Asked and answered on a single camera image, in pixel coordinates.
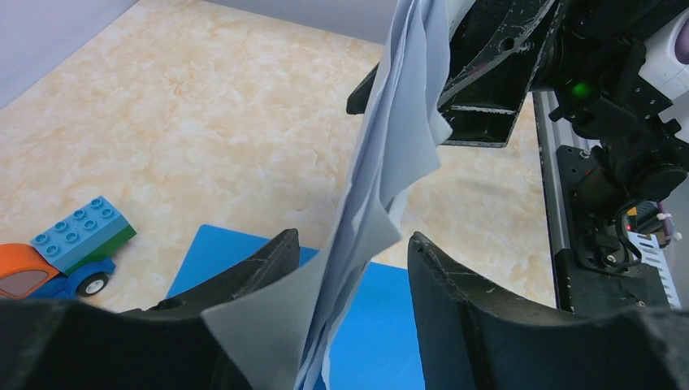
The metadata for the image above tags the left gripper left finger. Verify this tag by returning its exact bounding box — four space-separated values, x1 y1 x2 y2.
1 228 301 389

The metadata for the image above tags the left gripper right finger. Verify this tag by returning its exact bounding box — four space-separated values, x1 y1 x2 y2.
407 232 688 389

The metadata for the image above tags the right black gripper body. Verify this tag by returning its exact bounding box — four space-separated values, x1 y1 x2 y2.
538 1 688 202

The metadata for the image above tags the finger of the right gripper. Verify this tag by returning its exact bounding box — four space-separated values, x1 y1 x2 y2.
438 1 555 147
345 64 379 115

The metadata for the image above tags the printed paper sheet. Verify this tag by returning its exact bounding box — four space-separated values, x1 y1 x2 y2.
202 1 471 389

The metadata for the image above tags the toy truck orange blue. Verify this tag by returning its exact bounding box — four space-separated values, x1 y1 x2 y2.
1 196 137 300

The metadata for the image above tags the grey cable duct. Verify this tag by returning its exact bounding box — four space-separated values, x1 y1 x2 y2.
626 231 682 310

